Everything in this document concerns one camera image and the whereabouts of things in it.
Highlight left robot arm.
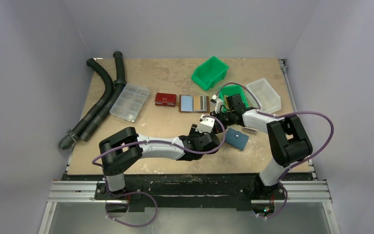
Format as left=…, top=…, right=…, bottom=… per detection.
left=99, top=124, right=221, bottom=193

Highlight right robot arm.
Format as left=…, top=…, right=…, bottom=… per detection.
left=210, top=95, right=313, bottom=187

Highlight blue leather card holder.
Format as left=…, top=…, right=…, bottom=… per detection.
left=225, top=128, right=249, bottom=151

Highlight brown open card holder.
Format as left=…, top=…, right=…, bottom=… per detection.
left=179, top=95, right=209, bottom=113

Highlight yellow striped card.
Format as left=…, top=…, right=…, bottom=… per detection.
left=193, top=96, right=208, bottom=113

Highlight red leather card holder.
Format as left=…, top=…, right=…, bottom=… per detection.
left=154, top=93, right=177, bottom=106

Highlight small green plastic bin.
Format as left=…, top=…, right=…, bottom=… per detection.
left=218, top=84, right=250, bottom=114

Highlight clear white plastic bin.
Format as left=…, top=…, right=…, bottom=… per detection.
left=245, top=78, right=281, bottom=114

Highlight large green plastic bin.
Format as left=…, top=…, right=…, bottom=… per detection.
left=191, top=56, right=229, bottom=91

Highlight clear plastic organizer box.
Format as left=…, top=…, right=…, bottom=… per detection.
left=110, top=83, right=150, bottom=123

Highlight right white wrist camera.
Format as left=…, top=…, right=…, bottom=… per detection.
left=210, top=95, right=225, bottom=113

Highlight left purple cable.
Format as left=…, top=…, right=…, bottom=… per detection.
left=92, top=115, right=227, bottom=228

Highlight purple cable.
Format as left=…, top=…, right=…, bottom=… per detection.
left=216, top=82, right=335, bottom=220
left=92, top=115, right=227, bottom=228

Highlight right black corrugated hose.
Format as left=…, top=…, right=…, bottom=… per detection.
left=79, top=51, right=127, bottom=142

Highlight black corrugated hose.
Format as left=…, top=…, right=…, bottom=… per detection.
left=58, top=58, right=114, bottom=151
left=79, top=51, right=127, bottom=142

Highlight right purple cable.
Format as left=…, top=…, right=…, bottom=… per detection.
left=216, top=82, right=335, bottom=220

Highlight aluminium frame rail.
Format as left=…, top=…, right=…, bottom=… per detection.
left=38, top=180, right=104, bottom=234

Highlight left black corrugated hose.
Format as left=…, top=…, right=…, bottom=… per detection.
left=58, top=58, right=114, bottom=151

